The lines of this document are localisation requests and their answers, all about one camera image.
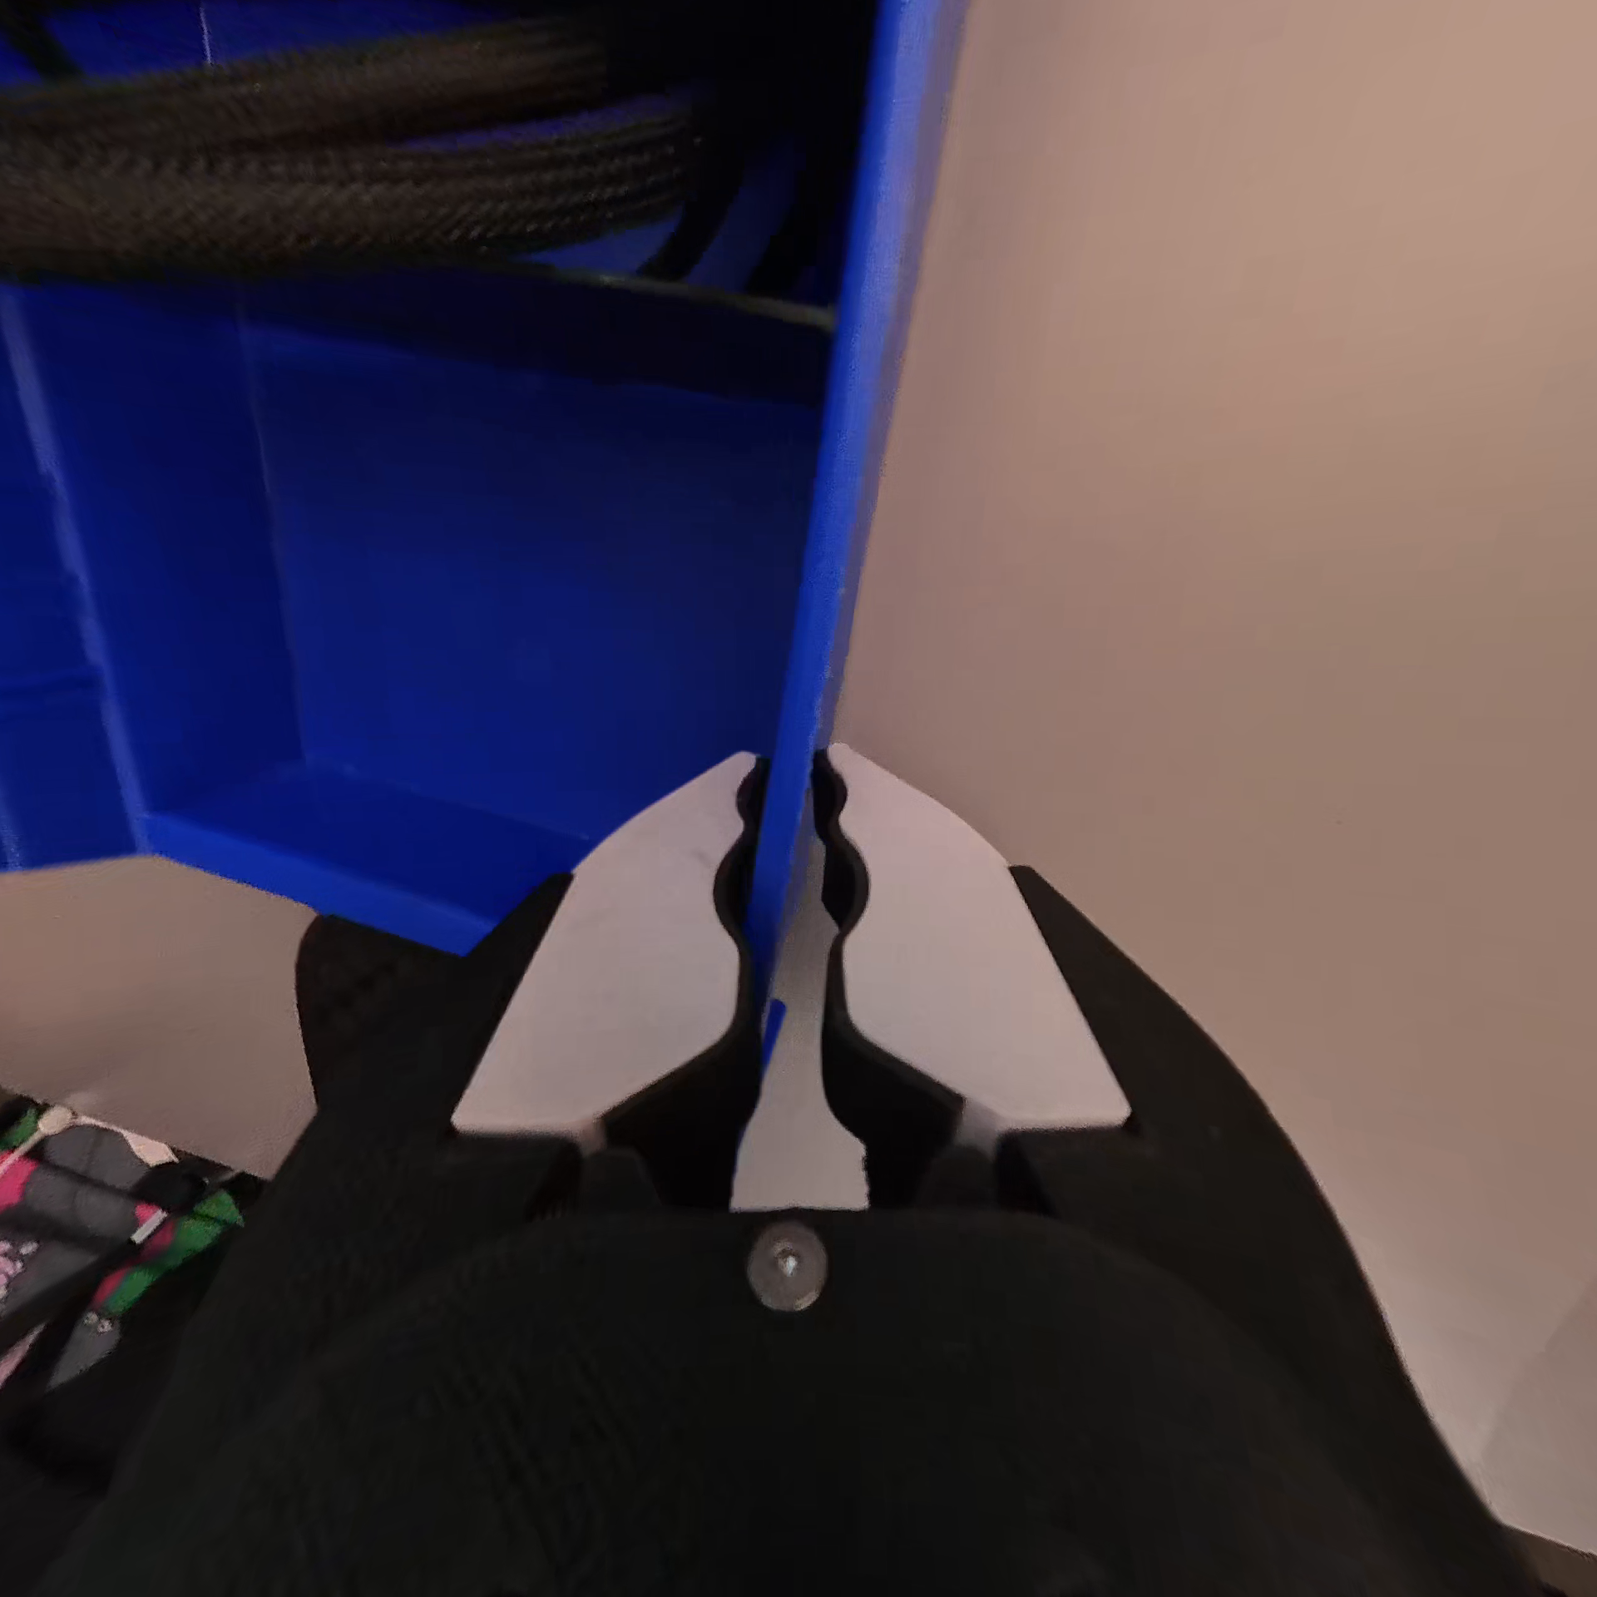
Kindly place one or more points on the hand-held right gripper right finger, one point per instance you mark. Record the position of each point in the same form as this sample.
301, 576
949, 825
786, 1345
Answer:
973, 997

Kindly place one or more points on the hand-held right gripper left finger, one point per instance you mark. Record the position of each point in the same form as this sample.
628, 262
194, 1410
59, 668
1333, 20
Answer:
598, 997

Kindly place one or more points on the blue plastic bin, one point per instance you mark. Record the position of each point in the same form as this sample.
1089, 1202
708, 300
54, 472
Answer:
499, 561

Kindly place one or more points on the colourful printed clothing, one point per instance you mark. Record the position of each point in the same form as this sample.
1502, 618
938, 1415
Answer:
75, 1198

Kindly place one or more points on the black bin divider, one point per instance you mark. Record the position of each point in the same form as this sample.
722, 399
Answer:
749, 306

